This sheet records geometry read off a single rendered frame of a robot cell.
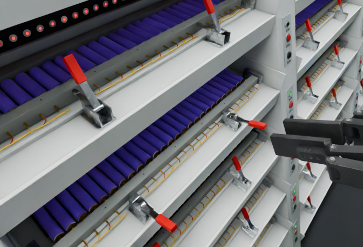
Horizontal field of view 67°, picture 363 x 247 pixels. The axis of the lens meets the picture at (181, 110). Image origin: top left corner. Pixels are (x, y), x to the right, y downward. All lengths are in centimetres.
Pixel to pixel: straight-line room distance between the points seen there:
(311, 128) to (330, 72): 84
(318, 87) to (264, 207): 47
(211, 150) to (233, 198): 19
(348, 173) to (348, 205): 133
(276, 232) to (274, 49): 66
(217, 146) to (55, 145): 32
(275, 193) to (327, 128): 61
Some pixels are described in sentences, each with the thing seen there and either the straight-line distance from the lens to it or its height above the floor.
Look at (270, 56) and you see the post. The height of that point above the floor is 98.
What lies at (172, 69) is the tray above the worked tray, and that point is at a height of 108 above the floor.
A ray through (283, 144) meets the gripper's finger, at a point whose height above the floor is 102.
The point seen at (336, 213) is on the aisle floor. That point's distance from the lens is 160.
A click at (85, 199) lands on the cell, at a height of 94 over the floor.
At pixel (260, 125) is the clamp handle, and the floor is 92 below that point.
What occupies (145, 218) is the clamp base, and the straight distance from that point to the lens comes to 47.
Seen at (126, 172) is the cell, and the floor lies 93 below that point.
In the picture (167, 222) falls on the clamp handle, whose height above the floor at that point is 92.
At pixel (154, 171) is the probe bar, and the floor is 92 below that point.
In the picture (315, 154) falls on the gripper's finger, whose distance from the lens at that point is 33.
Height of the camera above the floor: 125
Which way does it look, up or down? 30 degrees down
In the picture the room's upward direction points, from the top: 15 degrees counter-clockwise
